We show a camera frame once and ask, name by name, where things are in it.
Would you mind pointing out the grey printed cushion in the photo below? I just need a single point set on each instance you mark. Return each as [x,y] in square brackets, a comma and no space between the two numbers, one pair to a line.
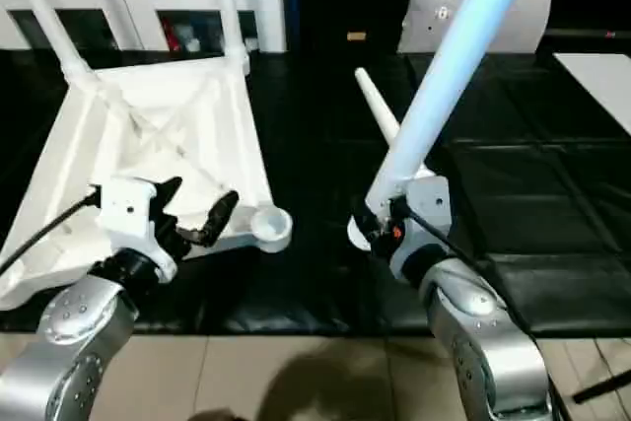
[512,21]

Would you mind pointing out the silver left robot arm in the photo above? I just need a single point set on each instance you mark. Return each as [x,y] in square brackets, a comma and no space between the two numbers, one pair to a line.
[64,332]

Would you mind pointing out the black padded work mat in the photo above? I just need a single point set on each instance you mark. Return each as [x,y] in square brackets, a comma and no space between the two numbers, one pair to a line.
[517,169]

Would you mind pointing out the white flat board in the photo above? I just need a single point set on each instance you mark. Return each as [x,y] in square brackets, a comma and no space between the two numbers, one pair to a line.
[596,81]

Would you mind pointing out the red bottle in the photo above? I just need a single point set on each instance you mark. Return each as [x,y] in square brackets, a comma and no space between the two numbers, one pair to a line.
[172,36]

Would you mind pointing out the white plastic table top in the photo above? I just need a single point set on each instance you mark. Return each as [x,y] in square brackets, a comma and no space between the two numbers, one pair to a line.
[74,145]

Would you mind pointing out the white plastic table leg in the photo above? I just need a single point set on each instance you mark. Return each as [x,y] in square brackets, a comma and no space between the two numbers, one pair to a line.
[443,71]
[227,7]
[44,12]
[377,105]

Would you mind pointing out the black metal stand foot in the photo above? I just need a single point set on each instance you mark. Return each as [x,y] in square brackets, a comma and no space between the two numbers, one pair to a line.
[604,387]

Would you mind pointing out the small white jar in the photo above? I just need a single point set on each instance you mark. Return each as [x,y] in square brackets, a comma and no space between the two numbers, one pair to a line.
[251,43]
[192,44]

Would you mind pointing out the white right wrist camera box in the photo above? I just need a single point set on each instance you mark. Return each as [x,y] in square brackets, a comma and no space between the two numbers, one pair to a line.
[429,209]

